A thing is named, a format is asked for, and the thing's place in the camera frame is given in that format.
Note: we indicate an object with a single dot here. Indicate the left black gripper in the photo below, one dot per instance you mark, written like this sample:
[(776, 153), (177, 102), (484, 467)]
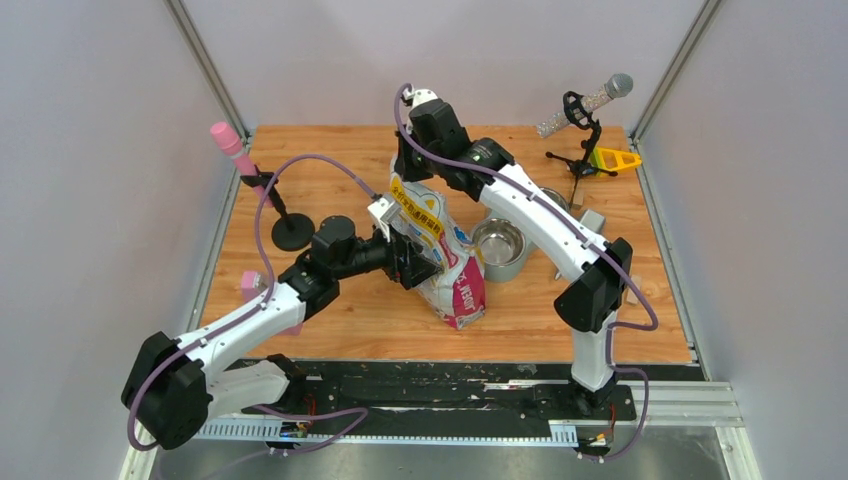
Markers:
[(416, 269)]

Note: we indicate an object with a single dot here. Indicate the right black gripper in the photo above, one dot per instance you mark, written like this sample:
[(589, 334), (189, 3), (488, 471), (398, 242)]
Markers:
[(407, 166)]

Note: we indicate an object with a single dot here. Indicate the pet food bag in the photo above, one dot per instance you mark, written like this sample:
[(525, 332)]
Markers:
[(458, 294)]

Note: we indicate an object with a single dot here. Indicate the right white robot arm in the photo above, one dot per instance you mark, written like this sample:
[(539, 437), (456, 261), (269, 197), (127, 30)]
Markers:
[(597, 270)]

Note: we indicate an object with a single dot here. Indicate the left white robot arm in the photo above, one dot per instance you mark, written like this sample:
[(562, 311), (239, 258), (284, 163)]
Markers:
[(177, 384)]

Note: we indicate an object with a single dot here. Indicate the grey double pet feeder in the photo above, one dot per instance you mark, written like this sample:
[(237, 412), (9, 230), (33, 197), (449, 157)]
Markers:
[(590, 219)]

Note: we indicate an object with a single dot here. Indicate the front steel bowl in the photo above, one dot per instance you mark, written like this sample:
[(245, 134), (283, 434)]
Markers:
[(499, 241)]

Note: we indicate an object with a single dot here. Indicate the steel bowl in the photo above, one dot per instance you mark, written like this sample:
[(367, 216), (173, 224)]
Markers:
[(499, 241), (557, 198)]

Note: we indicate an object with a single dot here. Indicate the rear steel bowl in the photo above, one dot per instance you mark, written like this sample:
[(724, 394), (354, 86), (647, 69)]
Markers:
[(557, 198)]

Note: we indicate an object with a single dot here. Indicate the pink block holder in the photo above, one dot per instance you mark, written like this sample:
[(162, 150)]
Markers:
[(252, 285)]

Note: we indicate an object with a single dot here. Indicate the wooden wedge block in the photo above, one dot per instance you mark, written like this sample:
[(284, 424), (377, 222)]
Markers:
[(577, 199)]

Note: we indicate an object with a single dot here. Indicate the black tripod mic stand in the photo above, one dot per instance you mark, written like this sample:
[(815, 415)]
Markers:
[(586, 146)]

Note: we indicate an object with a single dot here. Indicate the pink microphone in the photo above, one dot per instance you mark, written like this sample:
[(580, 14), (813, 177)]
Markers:
[(230, 143)]

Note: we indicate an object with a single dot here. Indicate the yellow plastic triangle toy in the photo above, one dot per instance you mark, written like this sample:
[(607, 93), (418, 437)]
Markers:
[(612, 162)]

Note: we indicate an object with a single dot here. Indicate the glitter silver microphone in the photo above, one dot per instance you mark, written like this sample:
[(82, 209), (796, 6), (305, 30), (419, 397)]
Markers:
[(619, 85)]

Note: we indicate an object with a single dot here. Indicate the small wooden block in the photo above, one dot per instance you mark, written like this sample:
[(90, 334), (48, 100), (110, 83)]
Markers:
[(632, 297)]

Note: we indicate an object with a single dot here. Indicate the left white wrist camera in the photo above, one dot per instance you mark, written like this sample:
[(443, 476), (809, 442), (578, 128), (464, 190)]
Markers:
[(382, 210)]

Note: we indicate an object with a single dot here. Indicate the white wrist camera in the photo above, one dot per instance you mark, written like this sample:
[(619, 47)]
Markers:
[(412, 97), (382, 210)]

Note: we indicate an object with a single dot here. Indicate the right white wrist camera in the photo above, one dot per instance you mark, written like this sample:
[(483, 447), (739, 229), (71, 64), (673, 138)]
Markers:
[(412, 97)]

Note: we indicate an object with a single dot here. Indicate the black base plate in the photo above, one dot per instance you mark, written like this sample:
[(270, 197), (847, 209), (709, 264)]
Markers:
[(455, 400)]

